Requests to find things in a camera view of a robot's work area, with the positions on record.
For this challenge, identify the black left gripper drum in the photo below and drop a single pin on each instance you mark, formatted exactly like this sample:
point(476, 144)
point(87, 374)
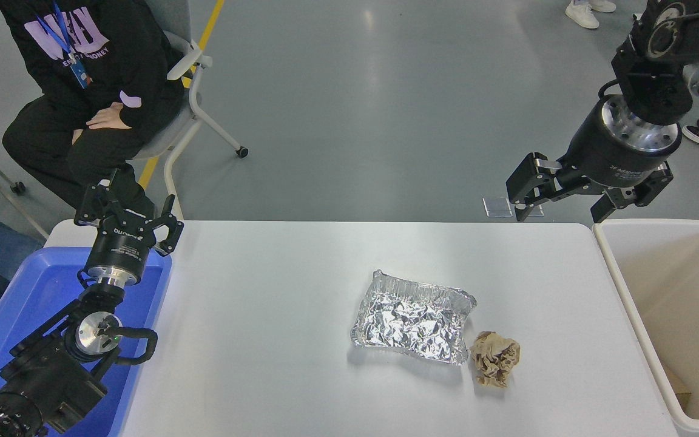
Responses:
point(122, 246)

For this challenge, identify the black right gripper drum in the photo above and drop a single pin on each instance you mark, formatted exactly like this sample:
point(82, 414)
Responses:
point(604, 158)

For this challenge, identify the foil tray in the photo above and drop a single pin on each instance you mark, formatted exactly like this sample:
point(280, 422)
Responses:
point(410, 318)

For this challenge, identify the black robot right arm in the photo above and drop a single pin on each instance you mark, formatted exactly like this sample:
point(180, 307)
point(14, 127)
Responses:
point(653, 67)

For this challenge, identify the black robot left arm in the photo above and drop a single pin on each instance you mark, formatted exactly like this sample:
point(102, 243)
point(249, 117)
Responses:
point(52, 370)

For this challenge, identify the clear floor plate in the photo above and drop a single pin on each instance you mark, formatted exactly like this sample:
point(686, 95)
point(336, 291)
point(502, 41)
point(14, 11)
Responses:
point(536, 210)
point(496, 208)

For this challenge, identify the person's right hand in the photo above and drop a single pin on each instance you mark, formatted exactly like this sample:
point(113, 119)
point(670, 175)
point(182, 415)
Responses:
point(77, 135)

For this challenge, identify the person's left hand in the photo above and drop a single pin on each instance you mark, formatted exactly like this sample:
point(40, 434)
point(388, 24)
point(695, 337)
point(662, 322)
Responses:
point(110, 116)

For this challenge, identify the large pale bin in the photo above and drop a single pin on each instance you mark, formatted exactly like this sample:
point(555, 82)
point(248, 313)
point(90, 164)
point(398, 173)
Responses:
point(628, 285)

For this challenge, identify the blue plastic tray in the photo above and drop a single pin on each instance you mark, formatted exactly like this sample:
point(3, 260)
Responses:
point(28, 291)

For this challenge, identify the crumpled tan paper ball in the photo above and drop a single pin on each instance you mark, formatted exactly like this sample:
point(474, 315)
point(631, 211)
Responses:
point(495, 359)

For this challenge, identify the grey chair white frame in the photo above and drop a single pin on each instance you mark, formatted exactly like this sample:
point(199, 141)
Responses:
point(173, 121)

